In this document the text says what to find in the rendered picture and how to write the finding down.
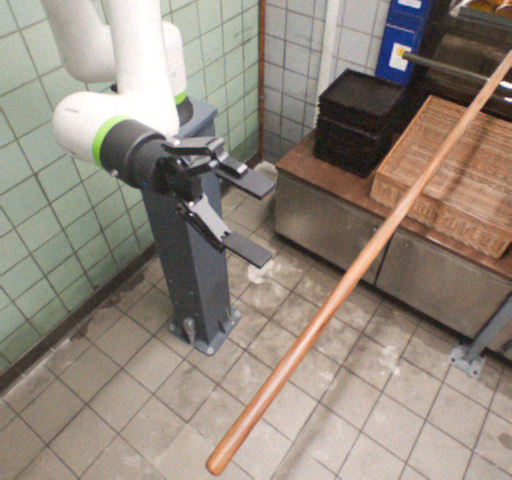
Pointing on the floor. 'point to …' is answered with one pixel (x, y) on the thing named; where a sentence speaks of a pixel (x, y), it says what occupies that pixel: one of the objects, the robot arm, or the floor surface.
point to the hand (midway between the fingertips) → (260, 225)
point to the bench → (424, 279)
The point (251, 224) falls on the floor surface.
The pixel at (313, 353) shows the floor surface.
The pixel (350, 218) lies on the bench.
